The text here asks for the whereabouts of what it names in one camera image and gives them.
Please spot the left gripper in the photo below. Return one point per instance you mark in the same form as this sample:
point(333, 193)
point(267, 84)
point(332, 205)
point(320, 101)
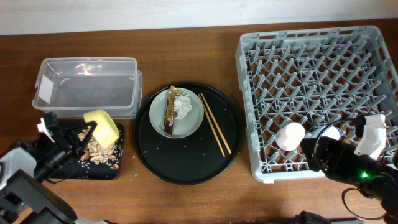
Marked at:
point(61, 136)

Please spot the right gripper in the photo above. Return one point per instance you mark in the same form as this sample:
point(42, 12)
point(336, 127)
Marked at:
point(376, 157)

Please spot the food scraps pile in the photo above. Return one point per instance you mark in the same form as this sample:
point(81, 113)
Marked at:
point(96, 154)

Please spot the yellow bowl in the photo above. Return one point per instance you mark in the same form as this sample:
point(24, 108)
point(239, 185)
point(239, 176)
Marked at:
point(106, 133)

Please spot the blue cup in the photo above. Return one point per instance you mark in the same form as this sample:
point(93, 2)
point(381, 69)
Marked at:
point(331, 132)

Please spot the pink cup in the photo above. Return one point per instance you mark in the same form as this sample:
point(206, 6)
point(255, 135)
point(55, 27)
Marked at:
point(289, 137)

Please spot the grey plate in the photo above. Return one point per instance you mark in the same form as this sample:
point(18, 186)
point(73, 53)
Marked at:
point(183, 127)

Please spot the gold brown snack wrapper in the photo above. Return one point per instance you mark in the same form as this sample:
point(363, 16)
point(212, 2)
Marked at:
point(172, 93)

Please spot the white tissue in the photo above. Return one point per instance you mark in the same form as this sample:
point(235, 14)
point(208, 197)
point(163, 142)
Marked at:
point(182, 106)

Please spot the wooden chopstick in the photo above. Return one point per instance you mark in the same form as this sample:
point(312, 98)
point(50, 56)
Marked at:
point(216, 125)
point(211, 126)

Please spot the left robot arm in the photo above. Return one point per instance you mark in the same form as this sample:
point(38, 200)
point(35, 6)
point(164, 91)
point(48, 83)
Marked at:
point(26, 165)

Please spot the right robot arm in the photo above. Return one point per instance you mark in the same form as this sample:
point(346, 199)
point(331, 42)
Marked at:
point(360, 165)

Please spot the grey dishwasher rack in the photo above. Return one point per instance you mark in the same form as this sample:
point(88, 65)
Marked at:
point(312, 77)

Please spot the black rectangular tray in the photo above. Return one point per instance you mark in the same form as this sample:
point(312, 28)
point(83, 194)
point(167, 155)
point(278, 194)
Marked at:
point(109, 170)

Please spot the clear plastic bin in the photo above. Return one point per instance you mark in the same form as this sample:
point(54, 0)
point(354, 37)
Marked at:
point(72, 86)

